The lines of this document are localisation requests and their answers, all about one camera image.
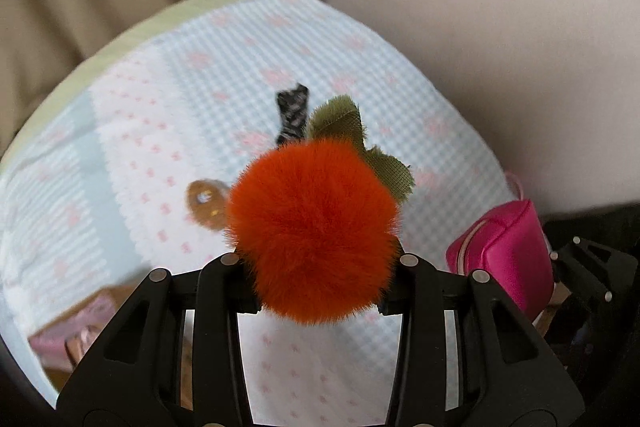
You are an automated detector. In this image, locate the black patterned fabric piece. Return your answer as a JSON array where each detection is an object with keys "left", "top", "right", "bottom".
[{"left": 273, "top": 82, "right": 311, "bottom": 146}]

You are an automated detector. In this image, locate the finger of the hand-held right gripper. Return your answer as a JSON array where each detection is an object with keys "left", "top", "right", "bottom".
[{"left": 549, "top": 237, "right": 639, "bottom": 315}]

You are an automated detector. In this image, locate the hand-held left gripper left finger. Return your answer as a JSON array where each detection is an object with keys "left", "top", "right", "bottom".
[{"left": 56, "top": 253, "right": 262, "bottom": 427}]

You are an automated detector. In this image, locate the green mattress edge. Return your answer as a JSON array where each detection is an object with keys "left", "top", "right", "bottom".
[{"left": 0, "top": 0, "right": 296, "bottom": 162}]

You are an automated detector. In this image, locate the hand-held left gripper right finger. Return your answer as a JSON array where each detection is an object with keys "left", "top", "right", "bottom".
[{"left": 377, "top": 253, "right": 586, "bottom": 427}]

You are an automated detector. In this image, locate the brown round trinket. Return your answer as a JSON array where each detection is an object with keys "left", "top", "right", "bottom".
[{"left": 186, "top": 179, "right": 232, "bottom": 231}]

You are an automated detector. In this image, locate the orange fluffy pompom with leaves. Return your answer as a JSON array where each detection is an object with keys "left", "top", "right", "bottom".
[{"left": 226, "top": 95, "right": 416, "bottom": 326}]

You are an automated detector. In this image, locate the pink zipper pouch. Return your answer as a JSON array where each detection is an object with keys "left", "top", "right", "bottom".
[{"left": 446, "top": 173, "right": 555, "bottom": 317}]

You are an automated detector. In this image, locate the checkered blanket with pink bows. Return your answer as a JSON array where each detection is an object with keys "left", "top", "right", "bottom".
[{"left": 0, "top": 0, "right": 518, "bottom": 413}]

